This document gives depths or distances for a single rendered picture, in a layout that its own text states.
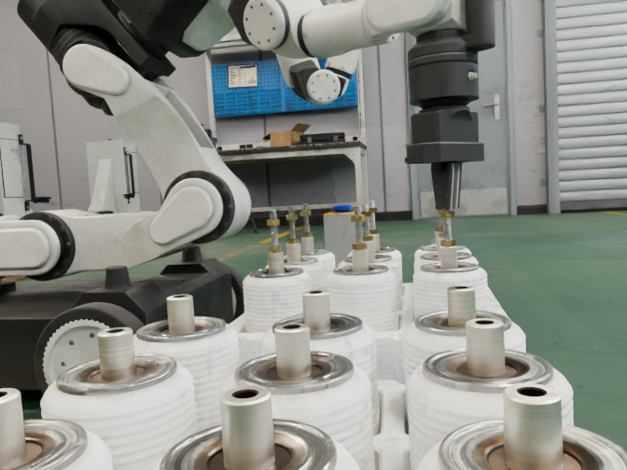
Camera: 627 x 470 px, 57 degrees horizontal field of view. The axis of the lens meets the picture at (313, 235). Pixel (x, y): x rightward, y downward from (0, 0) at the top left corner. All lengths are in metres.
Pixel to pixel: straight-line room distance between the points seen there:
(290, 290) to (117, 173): 3.78
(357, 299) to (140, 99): 0.63
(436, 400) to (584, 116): 5.77
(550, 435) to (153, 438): 0.23
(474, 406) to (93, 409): 0.22
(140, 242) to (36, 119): 6.12
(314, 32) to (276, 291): 0.37
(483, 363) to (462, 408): 0.04
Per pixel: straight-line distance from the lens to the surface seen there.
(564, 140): 6.00
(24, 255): 1.28
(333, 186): 5.95
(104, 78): 1.20
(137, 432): 0.38
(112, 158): 4.52
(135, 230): 1.17
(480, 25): 0.76
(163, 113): 1.17
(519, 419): 0.25
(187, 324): 0.51
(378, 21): 0.79
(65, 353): 1.05
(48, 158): 7.15
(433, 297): 0.75
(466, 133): 0.78
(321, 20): 0.87
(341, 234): 1.17
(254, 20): 0.92
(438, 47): 0.75
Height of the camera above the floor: 0.37
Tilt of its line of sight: 5 degrees down
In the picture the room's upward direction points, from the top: 3 degrees counter-clockwise
